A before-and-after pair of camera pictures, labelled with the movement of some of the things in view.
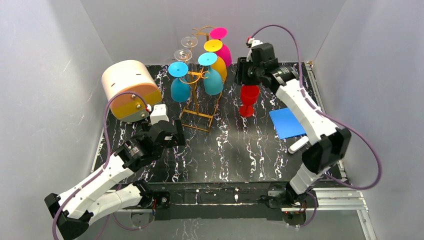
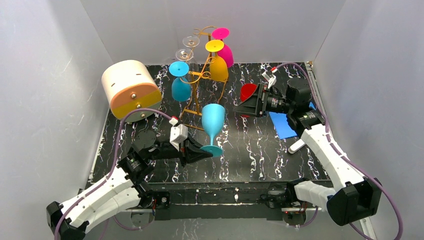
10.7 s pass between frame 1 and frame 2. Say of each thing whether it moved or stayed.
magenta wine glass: stayed
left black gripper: moved
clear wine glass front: stayed
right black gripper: moved
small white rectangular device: stayed
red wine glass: stayed
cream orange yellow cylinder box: stayed
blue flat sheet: stayed
